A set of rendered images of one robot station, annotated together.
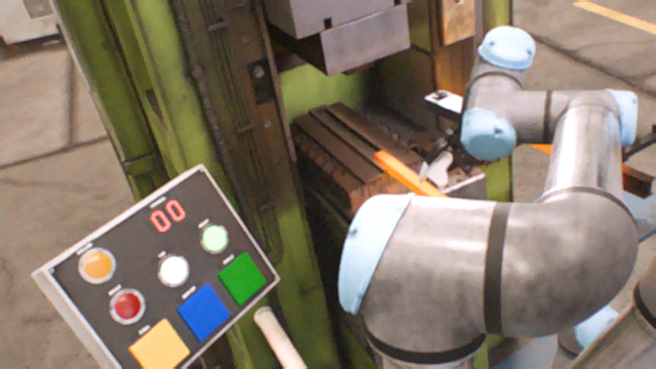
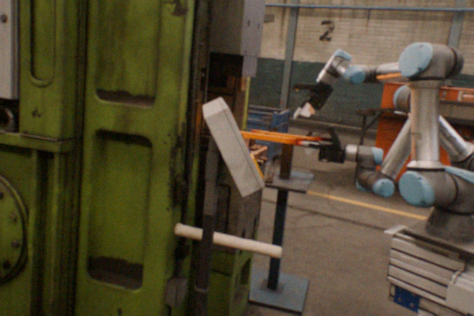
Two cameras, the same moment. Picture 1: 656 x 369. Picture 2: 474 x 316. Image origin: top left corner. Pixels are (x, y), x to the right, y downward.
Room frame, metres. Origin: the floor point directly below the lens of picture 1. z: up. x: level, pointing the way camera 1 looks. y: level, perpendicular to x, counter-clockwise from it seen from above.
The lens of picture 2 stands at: (-0.06, 1.47, 1.34)
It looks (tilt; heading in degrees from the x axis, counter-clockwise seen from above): 9 degrees down; 309
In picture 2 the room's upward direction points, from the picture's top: 6 degrees clockwise
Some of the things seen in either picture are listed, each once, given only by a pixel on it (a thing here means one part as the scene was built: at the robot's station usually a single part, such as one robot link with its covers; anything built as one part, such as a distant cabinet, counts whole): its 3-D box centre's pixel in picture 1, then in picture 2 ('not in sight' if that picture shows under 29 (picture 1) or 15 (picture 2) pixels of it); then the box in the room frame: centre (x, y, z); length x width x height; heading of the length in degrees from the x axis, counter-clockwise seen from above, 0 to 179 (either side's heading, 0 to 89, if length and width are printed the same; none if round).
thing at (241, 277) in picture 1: (241, 278); not in sight; (0.94, 0.21, 1.01); 0.07 x 0.05 x 0.07; 136
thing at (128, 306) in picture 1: (127, 306); not in sight; (0.82, 0.38, 1.09); 0.05 x 0.03 x 0.04; 111
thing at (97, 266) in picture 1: (97, 266); not in sight; (0.85, 0.41, 1.16); 0.05 x 0.03 x 0.04; 111
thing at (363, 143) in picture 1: (351, 136); not in sight; (1.44, -0.07, 0.99); 0.42 x 0.05 x 0.01; 21
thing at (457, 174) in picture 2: not in sight; (455, 187); (0.31, -0.15, 0.98); 0.13 x 0.12 x 0.14; 64
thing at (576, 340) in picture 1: (584, 319); (369, 156); (0.71, -0.36, 0.98); 0.11 x 0.08 x 0.09; 21
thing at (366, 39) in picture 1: (322, 18); (207, 62); (1.43, -0.05, 1.32); 0.42 x 0.20 x 0.10; 21
